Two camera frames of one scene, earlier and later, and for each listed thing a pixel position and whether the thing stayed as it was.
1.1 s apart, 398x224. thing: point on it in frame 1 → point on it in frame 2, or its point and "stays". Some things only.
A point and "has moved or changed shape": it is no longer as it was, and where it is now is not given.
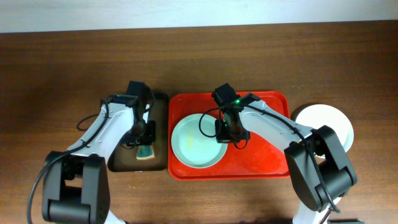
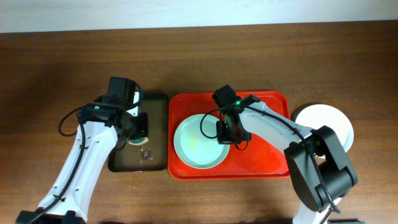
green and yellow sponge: (145, 152) has moved or changed shape
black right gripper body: (232, 137) stays
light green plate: (193, 141) stays
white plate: (316, 115) stays
